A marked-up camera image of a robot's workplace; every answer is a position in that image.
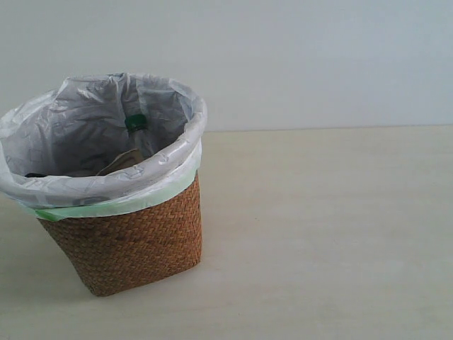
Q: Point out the green label water bottle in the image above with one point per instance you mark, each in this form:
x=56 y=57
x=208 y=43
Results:
x=139 y=133

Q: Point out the woven wicker waste basket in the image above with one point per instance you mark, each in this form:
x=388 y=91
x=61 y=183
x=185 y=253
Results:
x=122 y=252

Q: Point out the white plastic bin liner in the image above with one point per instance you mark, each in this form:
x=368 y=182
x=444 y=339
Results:
x=73 y=132

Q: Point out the grey pulp cardboard tray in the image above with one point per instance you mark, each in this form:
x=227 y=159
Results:
x=122 y=161

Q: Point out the red label clear bottle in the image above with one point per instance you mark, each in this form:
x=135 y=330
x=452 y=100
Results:
x=35 y=175

